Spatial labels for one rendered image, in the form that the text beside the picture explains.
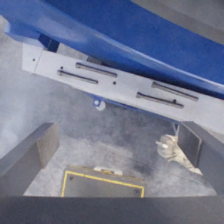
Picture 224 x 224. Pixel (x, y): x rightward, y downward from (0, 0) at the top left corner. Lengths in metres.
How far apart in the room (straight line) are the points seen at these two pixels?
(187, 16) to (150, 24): 0.28
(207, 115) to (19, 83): 1.94
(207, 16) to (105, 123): 1.37
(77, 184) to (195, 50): 1.24
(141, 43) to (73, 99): 1.27
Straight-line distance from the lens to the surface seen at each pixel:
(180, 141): 0.17
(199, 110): 0.82
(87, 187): 1.43
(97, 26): 0.61
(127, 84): 0.79
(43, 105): 1.93
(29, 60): 1.03
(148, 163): 1.66
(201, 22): 0.44
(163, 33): 0.70
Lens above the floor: 1.62
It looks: 79 degrees down
